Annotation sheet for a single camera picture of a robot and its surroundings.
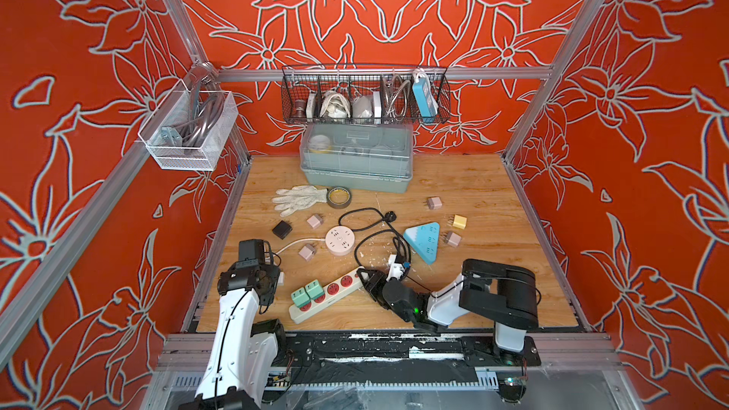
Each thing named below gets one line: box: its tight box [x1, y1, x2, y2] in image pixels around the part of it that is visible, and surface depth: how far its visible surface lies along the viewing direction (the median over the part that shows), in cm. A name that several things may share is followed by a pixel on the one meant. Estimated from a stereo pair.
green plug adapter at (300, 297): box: [290, 286, 312, 309], surface depth 77 cm
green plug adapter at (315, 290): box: [304, 279, 325, 302], surface depth 79 cm
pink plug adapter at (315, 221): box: [306, 213, 323, 230], surface depth 100 cm
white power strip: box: [287, 267, 367, 324], surface depth 79 cm
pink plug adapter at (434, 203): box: [422, 196, 443, 210], surface depth 105 cm
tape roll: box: [326, 186, 353, 210], surface depth 108 cm
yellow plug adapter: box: [452, 214, 468, 230], surface depth 99 cm
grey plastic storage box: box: [299, 122, 414, 194], surface depth 100 cm
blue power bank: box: [411, 77, 440, 123], surface depth 89 cm
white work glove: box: [271, 185, 328, 218], surface depth 108 cm
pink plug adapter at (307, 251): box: [298, 243, 316, 262], surface depth 92 cm
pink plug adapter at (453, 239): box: [445, 230, 462, 248], surface depth 94 cm
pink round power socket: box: [324, 225, 356, 257], surface depth 94 cm
